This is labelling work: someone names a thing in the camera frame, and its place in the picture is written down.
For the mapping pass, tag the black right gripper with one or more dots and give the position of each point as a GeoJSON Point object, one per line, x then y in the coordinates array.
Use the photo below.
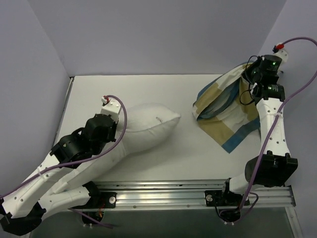
{"type": "Point", "coordinates": [251, 74]}

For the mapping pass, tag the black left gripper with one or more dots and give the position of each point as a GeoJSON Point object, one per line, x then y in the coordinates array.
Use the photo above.
{"type": "Point", "coordinates": [106, 127]}

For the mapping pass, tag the white pillow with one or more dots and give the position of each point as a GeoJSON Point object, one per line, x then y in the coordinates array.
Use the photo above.
{"type": "Point", "coordinates": [148, 125]}

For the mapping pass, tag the blue beige white patchwork pillowcase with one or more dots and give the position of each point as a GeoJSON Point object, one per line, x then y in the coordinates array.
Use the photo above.
{"type": "Point", "coordinates": [221, 109]}

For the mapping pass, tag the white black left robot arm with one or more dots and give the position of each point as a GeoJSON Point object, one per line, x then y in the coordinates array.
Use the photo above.
{"type": "Point", "coordinates": [24, 209]}

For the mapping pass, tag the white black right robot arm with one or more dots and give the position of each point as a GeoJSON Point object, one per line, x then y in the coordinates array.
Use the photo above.
{"type": "Point", "coordinates": [274, 164]}

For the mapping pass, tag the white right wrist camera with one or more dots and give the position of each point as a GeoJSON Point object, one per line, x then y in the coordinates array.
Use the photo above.
{"type": "Point", "coordinates": [280, 51]}

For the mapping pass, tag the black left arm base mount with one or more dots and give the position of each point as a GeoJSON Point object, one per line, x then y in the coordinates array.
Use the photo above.
{"type": "Point", "coordinates": [106, 200]}

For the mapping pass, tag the aluminium table frame rail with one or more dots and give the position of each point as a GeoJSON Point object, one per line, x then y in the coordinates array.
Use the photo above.
{"type": "Point", "coordinates": [175, 174]}

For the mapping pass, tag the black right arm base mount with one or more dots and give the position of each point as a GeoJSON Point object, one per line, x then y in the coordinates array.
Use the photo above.
{"type": "Point", "coordinates": [216, 198]}

